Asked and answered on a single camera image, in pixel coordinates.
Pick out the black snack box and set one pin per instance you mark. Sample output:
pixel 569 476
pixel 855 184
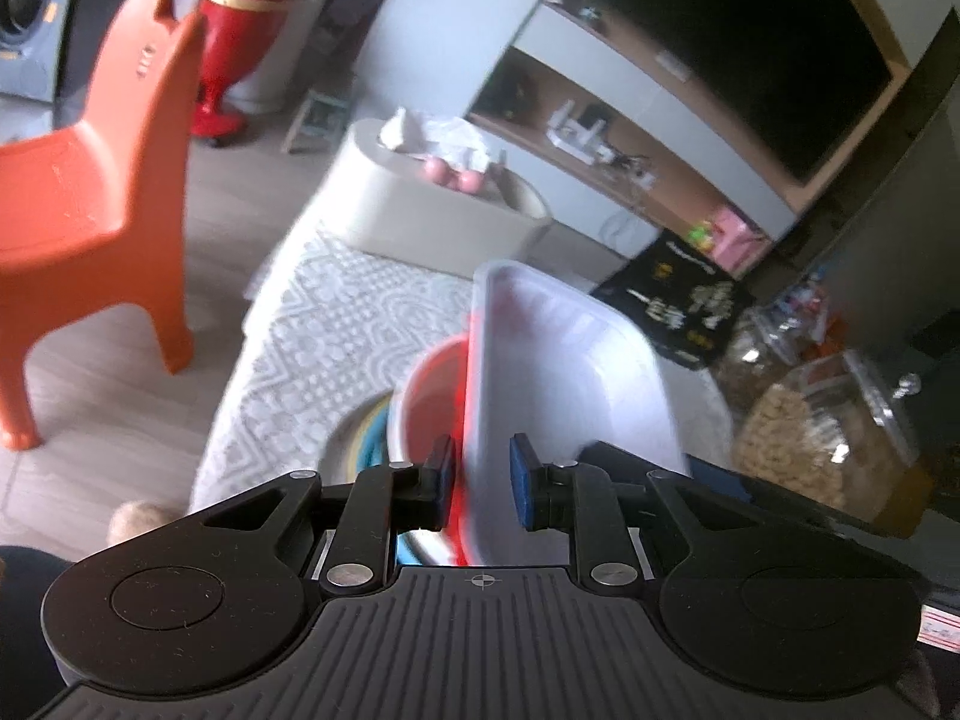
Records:
pixel 675 300

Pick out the orange plastic chair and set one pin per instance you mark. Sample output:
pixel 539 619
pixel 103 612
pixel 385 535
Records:
pixel 82 187

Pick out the small green toy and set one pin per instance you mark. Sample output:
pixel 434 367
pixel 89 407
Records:
pixel 703 234

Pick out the white and wood TV cabinet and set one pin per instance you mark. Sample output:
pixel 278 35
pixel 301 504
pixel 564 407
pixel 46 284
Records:
pixel 570 45

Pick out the black television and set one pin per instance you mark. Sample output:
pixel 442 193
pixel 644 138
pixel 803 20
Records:
pixel 750 52

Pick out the person's dark clothing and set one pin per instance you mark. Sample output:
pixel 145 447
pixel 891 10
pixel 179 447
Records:
pixel 30 630

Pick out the blue enamel bowl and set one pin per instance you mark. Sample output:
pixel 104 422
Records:
pixel 373 446

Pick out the pink egg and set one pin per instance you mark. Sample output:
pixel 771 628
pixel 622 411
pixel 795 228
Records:
pixel 437 169
pixel 472 182

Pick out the red and white rectangular dish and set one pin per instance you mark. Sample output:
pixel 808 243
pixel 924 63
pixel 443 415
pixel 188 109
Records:
pixel 570 360

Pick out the white lace tablecloth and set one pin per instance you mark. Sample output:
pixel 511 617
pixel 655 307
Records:
pixel 315 330

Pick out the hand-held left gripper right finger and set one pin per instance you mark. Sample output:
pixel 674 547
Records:
pixel 523 484

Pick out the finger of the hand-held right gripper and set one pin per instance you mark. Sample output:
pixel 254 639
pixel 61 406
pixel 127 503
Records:
pixel 720 481

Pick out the dark ornament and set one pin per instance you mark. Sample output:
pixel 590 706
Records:
pixel 516 94

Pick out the pink box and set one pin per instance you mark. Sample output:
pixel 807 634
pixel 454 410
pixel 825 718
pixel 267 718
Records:
pixel 739 240

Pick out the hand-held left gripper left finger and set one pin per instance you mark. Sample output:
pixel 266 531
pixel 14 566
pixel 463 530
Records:
pixel 442 484

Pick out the large glass jar of nuts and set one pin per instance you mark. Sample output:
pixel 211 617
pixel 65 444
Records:
pixel 810 435

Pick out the grey washing machine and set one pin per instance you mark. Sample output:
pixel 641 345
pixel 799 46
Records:
pixel 30 30

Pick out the white tissue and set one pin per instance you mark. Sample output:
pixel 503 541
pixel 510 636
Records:
pixel 450 135

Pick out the white router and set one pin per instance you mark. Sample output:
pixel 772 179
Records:
pixel 574 136

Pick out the beige tissue box organizer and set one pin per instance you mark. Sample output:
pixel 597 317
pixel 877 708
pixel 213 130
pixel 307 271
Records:
pixel 420 225

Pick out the red rocket-shaped bin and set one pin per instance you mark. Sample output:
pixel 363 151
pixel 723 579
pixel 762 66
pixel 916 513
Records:
pixel 240 22

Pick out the small wooden step stool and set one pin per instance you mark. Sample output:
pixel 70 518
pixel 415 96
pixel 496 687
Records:
pixel 319 120

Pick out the small glass jar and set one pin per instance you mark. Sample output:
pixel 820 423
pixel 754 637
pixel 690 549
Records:
pixel 750 360

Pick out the white floral bowl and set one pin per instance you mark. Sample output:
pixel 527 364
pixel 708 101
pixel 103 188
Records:
pixel 337 450

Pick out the white bowl with orange print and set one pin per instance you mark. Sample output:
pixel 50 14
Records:
pixel 427 405

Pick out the colourful packets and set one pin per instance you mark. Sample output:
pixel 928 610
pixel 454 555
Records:
pixel 814 315

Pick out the grey oval board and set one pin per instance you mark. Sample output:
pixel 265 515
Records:
pixel 349 15

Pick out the yellow round object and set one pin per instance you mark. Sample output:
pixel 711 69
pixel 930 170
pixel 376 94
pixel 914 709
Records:
pixel 911 499

